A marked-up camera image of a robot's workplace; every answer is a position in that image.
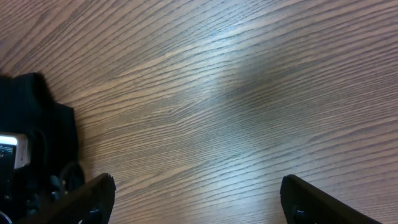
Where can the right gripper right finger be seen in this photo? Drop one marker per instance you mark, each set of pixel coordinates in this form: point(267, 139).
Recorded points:
point(303, 203)

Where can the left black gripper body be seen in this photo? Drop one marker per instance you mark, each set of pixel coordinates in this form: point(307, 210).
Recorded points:
point(27, 188)

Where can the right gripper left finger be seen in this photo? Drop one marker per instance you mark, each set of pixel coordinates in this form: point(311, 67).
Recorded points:
point(91, 203)

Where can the black t-shirt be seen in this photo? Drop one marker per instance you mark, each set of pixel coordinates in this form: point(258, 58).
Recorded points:
point(27, 107)

